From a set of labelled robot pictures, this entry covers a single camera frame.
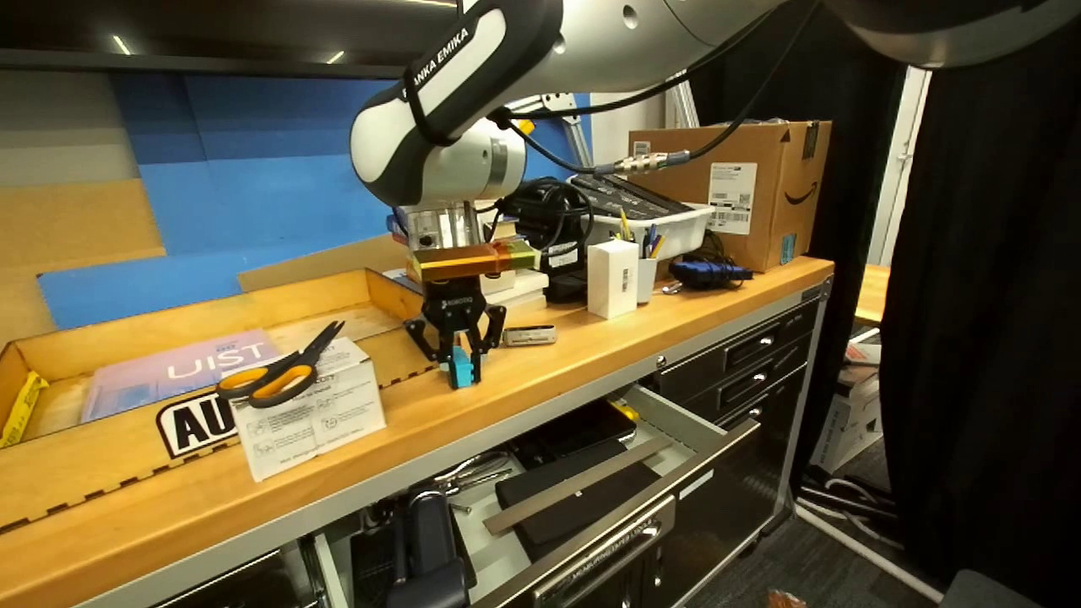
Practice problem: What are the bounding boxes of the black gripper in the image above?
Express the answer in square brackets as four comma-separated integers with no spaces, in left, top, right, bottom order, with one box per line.
[403,274,509,366]

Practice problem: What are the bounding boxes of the stack of books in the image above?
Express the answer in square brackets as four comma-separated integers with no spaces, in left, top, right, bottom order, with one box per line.
[408,239,554,317]

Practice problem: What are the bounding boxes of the grey metal drawer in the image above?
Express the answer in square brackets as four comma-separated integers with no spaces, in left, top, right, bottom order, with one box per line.
[325,382,770,608]

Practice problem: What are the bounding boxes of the blue building block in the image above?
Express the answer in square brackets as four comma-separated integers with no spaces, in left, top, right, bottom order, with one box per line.
[445,328,486,393]

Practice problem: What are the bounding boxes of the black drawer cabinet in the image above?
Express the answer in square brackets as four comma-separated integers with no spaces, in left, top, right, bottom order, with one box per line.
[77,281,839,608]

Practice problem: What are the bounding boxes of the black curtain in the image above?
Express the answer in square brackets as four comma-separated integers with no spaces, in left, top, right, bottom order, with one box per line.
[685,0,1081,608]

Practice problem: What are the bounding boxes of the purple booklet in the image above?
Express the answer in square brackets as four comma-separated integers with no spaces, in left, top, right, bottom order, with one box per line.
[77,328,285,425]

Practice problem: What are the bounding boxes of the white rectangular box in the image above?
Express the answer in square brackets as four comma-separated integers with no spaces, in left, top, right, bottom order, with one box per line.
[585,238,642,323]

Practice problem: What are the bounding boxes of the brown cardboard box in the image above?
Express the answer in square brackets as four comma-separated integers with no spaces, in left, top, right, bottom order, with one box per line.
[624,116,839,274]

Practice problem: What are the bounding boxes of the small silver stick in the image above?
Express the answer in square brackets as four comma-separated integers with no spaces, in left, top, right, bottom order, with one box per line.
[500,321,561,352]

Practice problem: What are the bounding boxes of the white plastic bin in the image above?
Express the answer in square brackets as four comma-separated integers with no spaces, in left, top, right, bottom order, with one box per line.
[568,169,719,265]

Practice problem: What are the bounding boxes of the black desk device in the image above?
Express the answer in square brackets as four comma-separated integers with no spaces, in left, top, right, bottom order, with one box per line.
[500,175,594,267]

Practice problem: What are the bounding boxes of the yellow handled scissors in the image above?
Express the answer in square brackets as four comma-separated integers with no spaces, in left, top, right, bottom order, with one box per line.
[218,317,348,411]

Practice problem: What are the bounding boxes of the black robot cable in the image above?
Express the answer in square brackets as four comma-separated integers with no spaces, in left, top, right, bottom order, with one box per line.
[493,0,826,182]

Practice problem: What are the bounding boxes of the wooden tray box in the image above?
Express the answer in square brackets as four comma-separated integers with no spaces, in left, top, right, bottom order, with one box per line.
[0,267,448,533]

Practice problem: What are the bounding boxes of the blue pouch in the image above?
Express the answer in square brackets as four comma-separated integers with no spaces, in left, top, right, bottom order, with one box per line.
[670,255,756,292]

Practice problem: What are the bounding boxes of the white pen cup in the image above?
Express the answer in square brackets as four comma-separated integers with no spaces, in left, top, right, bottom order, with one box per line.
[636,249,663,308]

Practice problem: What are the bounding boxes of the grey metal bar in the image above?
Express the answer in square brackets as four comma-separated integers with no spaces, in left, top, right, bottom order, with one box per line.
[482,437,678,537]

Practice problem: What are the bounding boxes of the black tool in drawer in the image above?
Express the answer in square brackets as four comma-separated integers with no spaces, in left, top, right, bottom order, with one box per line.
[384,483,477,608]

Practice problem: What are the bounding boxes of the white floor container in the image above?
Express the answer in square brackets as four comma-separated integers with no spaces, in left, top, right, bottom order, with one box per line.
[809,323,892,475]

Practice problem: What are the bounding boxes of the yellow flat item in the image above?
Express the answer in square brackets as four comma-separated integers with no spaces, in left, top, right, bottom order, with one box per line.
[0,367,52,454]

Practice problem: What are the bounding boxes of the white warning label sheet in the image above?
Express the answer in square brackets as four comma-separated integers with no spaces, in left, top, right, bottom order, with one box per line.
[229,334,388,486]

